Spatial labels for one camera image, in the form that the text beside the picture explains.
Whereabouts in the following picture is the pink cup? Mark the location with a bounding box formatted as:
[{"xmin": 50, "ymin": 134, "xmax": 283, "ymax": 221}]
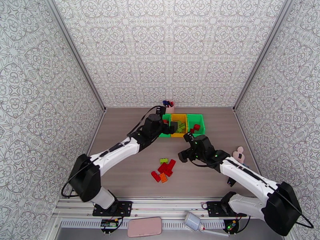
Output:
[{"xmin": 165, "ymin": 100, "xmax": 176, "ymax": 114}]

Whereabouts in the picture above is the aluminium mounting rail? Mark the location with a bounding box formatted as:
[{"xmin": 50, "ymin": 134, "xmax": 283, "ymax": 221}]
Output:
[{"xmin": 53, "ymin": 196, "xmax": 262, "ymax": 220}]

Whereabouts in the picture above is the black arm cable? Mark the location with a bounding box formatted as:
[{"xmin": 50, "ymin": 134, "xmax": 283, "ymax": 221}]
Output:
[
  {"xmin": 188, "ymin": 158, "xmax": 314, "ymax": 230},
  {"xmin": 60, "ymin": 105, "xmax": 162, "ymax": 198}
]

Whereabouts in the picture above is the pink plush toy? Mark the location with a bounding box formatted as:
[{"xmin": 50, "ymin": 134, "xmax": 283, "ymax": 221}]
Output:
[{"xmin": 232, "ymin": 146, "xmax": 246, "ymax": 163}]

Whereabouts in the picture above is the white grey handheld device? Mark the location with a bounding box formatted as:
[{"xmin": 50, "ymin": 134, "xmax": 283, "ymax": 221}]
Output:
[{"xmin": 184, "ymin": 212, "xmax": 202, "ymax": 231}]

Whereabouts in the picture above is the white slotted cable duct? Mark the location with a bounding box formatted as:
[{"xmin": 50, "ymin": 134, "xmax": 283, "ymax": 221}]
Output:
[{"xmin": 60, "ymin": 219, "xmax": 227, "ymax": 229}]

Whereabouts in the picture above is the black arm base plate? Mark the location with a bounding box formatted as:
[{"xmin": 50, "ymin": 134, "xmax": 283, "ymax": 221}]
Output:
[
  {"xmin": 207, "ymin": 201, "xmax": 247, "ymax": 217},
  {"xmin": 92, "ymin": 200, "xmax": 133, "ymax": 217}
]

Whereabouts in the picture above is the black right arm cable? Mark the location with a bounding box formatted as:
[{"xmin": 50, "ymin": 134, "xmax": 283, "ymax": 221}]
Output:
[{"xmin": 188, "ymin": 158, "xmax": 314, "ymax": 230}]

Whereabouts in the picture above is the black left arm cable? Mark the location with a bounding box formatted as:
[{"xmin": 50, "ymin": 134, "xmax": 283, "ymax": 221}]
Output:
[{"xmin": 60, "ymin": 105, "xmax": 162, "ymax": 198}]

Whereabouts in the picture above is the yellow plastic bin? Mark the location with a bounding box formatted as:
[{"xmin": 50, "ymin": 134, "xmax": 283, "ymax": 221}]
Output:
[{"xmin": 170, "ymin": 114, "xmax": 188, "ymax": 138}]

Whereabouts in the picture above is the white cable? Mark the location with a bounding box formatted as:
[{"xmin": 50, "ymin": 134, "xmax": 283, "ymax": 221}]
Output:
[{"xmin": 200, "ymin": 227, "xmax": 229, "ymax": 237}]

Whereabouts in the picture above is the green plastic bin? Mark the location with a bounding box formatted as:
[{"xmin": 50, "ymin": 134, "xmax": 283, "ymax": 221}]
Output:
[
  {"xmin": 158, "ymin": 113, "xmax": 172, "ymax": 138},
  {"xmin": 187, "ymin": 114, "xmax": 206, "ymax": 138}
]

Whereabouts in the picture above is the aluminium frame post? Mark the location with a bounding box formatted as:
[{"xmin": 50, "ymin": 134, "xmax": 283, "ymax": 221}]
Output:
[
  {"xmin": 234, "ymin": 0, "xmax": 293, "ymax": 111},
  {"xmin": 44, "ymin": 0, "xmax": 107, "ymax": 111}
]

